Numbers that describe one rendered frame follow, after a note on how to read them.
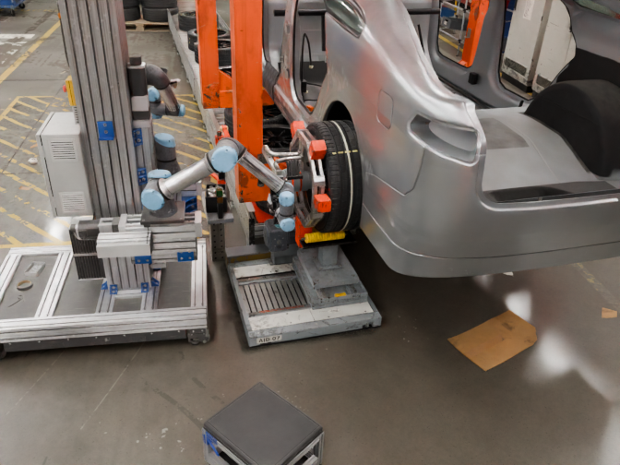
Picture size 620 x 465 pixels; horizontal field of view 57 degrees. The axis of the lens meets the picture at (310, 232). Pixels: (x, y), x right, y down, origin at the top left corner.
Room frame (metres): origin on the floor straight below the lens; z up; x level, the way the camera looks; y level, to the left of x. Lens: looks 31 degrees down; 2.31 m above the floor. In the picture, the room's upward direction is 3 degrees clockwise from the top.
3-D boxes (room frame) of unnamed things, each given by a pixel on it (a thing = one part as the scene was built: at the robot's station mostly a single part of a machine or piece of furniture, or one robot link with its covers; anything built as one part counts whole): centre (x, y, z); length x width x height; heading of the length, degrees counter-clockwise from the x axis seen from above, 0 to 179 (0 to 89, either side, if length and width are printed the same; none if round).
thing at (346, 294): (3.09, -0.13, 0.13); 0.50 x 0.36 x 0.10; 17
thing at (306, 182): (3.06, 0.11, 0.85); 0.21 x 0.14 x 0.14; 107
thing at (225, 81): (5.39, 0.68, 0.69); 0.52 x 0.17 x 0.35; 107
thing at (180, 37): (10.19, 2.09, 0.20); 6.82 x 0.86 x 0.39; 17
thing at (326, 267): (3.13, -0.12, 0.32); 0.40 x 0.30 x 0.28; 17
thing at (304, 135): (3.08, 0.04, 0.85); 0.54 x 0.07 x 0.54; 17
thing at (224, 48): (7.92, 1.35, 0.39); 0.66 x 0.66 x 0.24
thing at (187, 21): (9.96, 2.02, 0.39); 0.66 x 0.66 x 0.24
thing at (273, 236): (3.34, 0.10, 0.26); 0.42 x 0.18 x 0.35; 107
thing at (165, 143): (3.16, 0.89, 0.98); 0.13 x 0.12 x 0.14; 86
